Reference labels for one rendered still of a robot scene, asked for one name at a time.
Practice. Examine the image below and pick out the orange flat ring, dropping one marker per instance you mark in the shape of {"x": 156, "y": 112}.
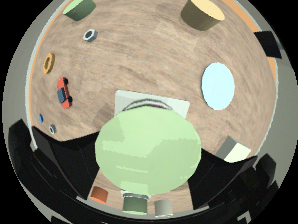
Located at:
{"x": 46, "y": 68}

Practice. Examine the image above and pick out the orange toy car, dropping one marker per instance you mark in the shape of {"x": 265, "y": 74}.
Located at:
{"x": 64, "y": 97}

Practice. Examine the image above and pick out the orange cylinder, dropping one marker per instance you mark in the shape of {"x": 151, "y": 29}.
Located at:
{"x": 99, "y": 194}

